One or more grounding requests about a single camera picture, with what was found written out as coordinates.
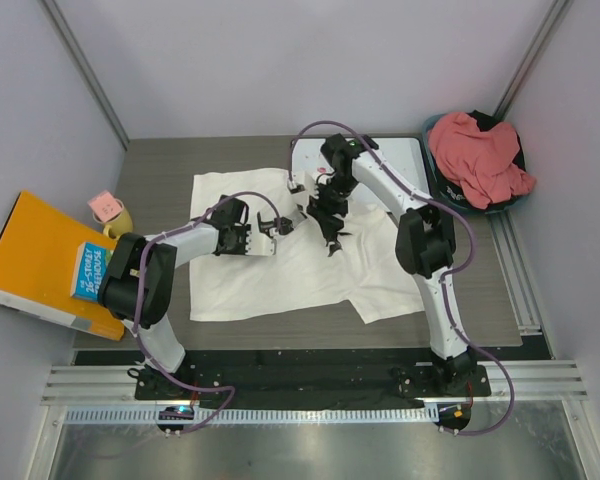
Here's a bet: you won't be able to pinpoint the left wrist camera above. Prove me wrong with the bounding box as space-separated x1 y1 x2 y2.
245 231 277 257

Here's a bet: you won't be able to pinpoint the yellow mug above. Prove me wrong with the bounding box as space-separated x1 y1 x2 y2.
102 199 134 240

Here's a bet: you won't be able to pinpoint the pink t-shirt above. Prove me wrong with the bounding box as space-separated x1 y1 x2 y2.
428 111 537 210

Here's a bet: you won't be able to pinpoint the orange book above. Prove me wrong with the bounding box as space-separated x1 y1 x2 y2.
0 191 125 341

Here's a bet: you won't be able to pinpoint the white slotted cable duct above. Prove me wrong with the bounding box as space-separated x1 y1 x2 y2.
64 404 439 426

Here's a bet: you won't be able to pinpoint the white whiteboard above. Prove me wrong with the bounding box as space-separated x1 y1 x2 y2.
292 138 429 212

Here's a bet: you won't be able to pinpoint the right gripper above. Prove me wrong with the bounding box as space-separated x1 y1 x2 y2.
307 174 359 239

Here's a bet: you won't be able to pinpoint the teal laundry basket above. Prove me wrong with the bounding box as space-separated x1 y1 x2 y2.
422 114 526 217

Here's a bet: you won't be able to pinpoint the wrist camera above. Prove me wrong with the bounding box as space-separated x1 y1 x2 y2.
245 231 277 257
287 171 318 210

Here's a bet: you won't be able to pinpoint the aluminium rail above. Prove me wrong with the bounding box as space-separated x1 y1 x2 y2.
42 360 588 405

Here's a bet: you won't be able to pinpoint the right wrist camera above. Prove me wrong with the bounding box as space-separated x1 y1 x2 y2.
287 171 318 210

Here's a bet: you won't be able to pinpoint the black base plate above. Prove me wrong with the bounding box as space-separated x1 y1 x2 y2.
136 348 491 408

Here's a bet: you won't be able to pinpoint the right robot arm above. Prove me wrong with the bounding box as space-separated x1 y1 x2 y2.
306 134 477 395

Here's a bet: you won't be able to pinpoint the white t-shirt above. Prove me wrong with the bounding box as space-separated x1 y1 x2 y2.
189 167 426 326

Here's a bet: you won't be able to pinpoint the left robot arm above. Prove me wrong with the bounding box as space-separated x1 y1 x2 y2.
97 195 251 399

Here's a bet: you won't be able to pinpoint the blue treehouse book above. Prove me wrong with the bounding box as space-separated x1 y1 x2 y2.
70 242 114 303

